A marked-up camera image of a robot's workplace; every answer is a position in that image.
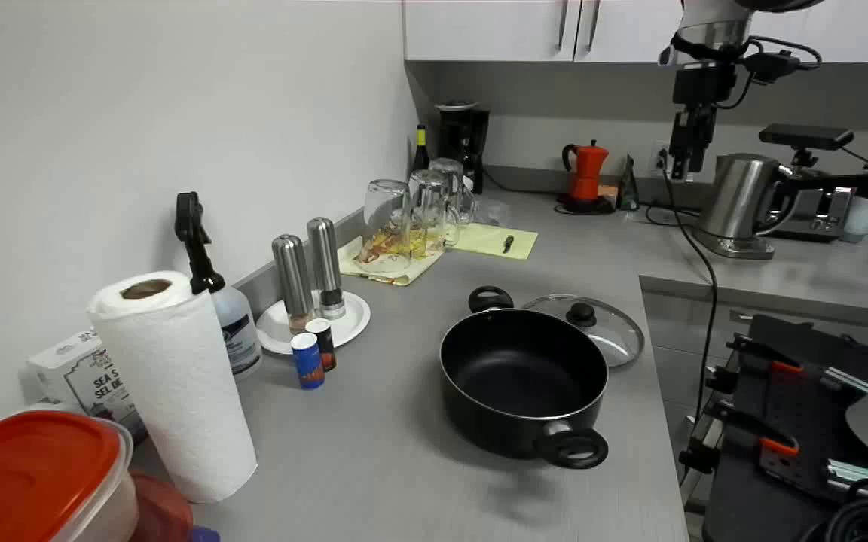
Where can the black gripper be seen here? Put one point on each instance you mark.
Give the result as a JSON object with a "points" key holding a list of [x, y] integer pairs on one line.
{"points": [[703, 75]]}

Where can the glass lid with black knob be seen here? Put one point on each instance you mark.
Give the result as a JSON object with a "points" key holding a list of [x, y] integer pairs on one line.
{"points": [[609, 328]]}

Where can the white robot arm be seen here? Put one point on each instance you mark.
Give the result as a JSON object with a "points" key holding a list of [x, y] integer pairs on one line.
{"points": [[733, 15]]}

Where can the red moka pot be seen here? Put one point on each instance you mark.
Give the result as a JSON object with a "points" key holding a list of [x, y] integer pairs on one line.
{"points": [[587, 170]]}

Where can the black cooking pot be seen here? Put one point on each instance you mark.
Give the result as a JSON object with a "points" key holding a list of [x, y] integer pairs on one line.
{"points": [[523, 384]]}

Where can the stainless steel kettle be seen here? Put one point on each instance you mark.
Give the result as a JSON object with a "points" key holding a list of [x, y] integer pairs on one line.
{"points": [[733, 214]]}

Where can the white mug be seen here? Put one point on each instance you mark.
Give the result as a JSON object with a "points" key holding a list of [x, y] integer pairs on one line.
{"points": [[857, 219]]}

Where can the yellow notepad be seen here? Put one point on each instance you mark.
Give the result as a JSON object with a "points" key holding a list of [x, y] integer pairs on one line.
{"points": [[489, 243]]}

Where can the black coffee machine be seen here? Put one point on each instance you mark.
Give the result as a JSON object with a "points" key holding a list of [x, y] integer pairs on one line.
{"points": [[463, 132]]}

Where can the right drinking glass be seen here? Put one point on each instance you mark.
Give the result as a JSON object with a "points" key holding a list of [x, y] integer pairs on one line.
{"points": [[440, 193]]}

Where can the drinking glass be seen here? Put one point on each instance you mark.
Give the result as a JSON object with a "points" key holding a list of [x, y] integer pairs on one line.
{"points": [[440, 193], [384, 207]]}

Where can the dark glass bottle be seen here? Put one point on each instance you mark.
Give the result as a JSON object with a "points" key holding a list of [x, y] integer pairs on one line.
{"points": [[419, 149]]}

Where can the white upper cabinet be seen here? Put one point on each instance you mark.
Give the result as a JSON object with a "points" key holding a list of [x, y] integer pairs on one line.
{"points": [[608, 30]]}

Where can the left drinking glass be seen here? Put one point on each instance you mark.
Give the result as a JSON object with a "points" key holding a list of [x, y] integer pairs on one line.
{"points": [[384, 207]]}

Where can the black clamp rig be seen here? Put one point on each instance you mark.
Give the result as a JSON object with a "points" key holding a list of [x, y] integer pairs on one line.
{"points": [[785, 437]]}

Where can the patterned dish cloth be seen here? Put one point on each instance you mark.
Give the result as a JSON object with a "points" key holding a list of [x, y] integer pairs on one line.
{"points": [[392, 257]]}

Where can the right steel salt mill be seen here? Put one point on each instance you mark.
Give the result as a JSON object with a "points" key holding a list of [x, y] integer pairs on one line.
{"points": [[320, 234]]}

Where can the left steel pepper mill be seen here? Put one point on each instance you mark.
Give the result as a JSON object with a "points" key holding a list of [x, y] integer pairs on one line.
{"points": [[294, 281]]}

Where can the blue capped spice jar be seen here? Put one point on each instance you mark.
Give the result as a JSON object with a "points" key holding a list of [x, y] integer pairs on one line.
{"points": [[307, 357]]}

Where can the white round plate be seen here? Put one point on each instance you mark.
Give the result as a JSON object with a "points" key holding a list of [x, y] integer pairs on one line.
{"points": [[277, 327]]}

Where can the black topped spray bottle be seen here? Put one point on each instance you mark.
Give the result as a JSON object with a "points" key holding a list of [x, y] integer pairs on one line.
{"points": [[233, 309]]}

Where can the white paper towel roll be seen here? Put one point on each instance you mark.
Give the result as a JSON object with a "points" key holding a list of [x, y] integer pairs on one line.
{"points": [[171, 350]]}

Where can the white cardboard box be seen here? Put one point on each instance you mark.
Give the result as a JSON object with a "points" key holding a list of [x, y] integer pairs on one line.
{"points": [[84, 377]]}

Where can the red lidded plastic container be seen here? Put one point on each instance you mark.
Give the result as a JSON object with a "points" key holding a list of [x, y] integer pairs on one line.
{"points": [[65, 479]]}

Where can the black camera on stand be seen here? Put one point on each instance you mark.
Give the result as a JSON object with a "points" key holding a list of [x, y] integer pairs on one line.
{"points": [[807, 138]]}

